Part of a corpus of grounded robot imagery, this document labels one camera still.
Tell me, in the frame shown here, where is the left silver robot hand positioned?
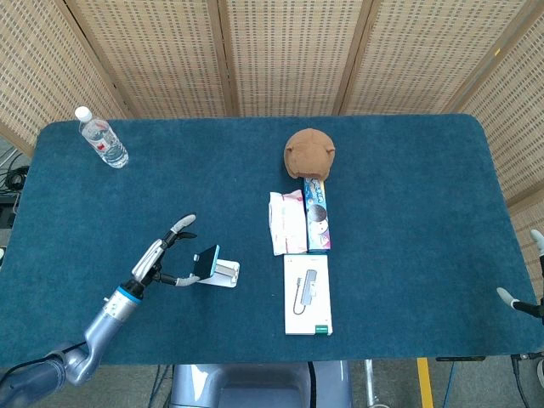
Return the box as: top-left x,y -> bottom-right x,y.
130,213 -> 201,289

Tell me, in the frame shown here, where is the black smartphone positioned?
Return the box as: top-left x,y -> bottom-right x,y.
193,244 -> 221,281

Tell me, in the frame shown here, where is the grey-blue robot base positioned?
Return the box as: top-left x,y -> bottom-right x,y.
169,360 -> 354,408

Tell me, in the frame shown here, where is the white folding phone stand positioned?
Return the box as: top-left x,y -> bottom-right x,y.
192,253 -> 241,291

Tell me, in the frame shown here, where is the blue table cloth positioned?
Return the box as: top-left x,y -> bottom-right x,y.
0,112 -> 544,369

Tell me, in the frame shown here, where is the clear plastic water bottle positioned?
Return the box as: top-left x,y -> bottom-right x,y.
74,105 -> 130,170

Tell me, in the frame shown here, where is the pink wet wipes pack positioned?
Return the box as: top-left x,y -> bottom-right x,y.
268,190 -> 309,257

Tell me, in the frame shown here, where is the black equipment box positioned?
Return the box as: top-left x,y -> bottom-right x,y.
0,193 -> 19,230

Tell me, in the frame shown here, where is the white USB hub box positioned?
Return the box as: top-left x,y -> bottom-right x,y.
283,253 -> 334,337

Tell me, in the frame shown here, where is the blue Oreo cookie box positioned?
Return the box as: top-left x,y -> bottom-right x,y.
303,177 -> 333,253

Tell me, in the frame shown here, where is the brown capybara plush toy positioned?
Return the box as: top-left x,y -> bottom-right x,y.
283,129 -> 337,181

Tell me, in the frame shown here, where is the woven bamboo folding screen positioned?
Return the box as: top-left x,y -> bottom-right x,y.
0,0 -> 544,277

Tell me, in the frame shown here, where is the silver metal table leg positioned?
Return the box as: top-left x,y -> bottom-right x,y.
363,359 -> 383,408

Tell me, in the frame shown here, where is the black cable bundle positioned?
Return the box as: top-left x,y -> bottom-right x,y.
0,150 -> 31,193

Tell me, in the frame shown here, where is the blue cable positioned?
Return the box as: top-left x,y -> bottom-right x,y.
441,362 -> 458,408

